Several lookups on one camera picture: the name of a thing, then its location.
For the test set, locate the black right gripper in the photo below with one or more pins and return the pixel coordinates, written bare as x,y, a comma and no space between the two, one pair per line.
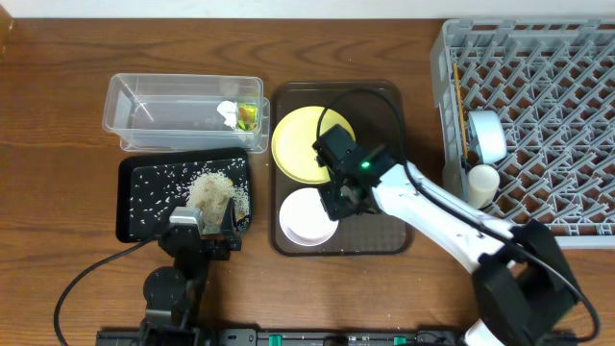
328,193

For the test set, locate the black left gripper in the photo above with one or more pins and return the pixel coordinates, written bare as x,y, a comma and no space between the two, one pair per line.
203,241

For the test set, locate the white bowl with rice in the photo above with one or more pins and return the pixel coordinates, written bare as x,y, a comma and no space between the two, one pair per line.
304,220

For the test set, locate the yellow plate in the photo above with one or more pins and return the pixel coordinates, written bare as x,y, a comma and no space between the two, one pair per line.
292,146

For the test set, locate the green snack wrapper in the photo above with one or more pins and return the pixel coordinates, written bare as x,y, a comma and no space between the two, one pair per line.
247,116

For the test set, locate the white tissue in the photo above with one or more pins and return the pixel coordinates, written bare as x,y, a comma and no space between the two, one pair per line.
229,111

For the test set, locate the white cup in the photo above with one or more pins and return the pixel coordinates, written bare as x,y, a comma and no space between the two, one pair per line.
483,182

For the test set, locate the blue bowl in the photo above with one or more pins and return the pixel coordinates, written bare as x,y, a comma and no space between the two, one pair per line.
487,137

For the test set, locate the wooden chopstick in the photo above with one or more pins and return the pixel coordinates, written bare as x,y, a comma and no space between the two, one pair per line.
460,111

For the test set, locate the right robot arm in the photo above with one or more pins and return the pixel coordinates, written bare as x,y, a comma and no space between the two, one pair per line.
521,279

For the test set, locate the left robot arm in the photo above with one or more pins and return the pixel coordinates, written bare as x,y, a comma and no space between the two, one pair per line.
173,293

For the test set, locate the black waste tray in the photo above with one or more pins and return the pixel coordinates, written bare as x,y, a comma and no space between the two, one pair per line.
151,186

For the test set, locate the clear plastic waste bin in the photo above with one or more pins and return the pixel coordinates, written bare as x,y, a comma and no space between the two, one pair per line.
177,112

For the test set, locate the grey dishwasher rack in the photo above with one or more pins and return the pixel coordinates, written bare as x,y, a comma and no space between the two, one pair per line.
551,83

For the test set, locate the rice pile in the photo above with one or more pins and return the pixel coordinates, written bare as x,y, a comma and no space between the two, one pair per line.
210,192

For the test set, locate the dark brown serving tray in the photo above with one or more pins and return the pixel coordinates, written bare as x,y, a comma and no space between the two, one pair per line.
374,123

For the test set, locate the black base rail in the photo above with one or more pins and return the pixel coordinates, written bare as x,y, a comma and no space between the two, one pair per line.
241,337

